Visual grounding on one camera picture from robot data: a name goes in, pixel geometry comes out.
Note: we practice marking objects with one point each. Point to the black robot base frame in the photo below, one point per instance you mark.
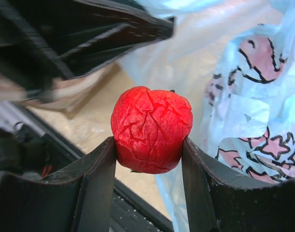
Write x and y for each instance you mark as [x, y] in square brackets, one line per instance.
[32, 149]

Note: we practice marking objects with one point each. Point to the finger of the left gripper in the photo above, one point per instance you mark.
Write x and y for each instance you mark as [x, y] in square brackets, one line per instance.
[44, 39]

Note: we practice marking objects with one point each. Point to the blue plastic bag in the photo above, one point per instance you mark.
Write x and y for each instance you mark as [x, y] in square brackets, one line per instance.
[234, 60]

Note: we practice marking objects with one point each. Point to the red tomato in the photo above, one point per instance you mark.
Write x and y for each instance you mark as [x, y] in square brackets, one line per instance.
[149, 128]

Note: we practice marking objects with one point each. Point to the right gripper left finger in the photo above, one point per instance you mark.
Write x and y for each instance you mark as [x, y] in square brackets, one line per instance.
[76, 198]

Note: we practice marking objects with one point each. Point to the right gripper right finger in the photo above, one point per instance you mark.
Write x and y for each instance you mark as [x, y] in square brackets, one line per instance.
[220, 199]

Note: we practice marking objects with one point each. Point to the brown paper grocery bag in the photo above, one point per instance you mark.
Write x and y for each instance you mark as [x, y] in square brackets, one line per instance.
[66, 94]

